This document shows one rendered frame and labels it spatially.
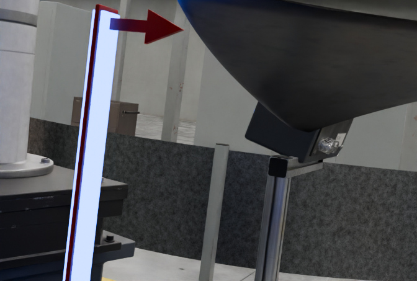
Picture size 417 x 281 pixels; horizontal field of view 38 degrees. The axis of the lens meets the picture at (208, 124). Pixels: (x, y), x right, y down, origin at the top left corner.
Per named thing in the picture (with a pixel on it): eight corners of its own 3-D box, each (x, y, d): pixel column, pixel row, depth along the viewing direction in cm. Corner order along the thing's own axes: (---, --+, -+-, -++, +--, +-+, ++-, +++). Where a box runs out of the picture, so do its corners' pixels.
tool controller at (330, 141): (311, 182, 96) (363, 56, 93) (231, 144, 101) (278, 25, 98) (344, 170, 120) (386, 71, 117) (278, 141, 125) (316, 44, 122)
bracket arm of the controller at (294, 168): (285, 178, 92) (288, 159, 92) (267, 175, 93) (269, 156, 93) (322, 169, 114) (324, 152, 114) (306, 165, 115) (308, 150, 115)
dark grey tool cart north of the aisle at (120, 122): (115, 182, 697) (124, 103, 692) (64, 172, 720) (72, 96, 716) (134, 178, 741) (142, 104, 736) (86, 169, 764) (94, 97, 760)
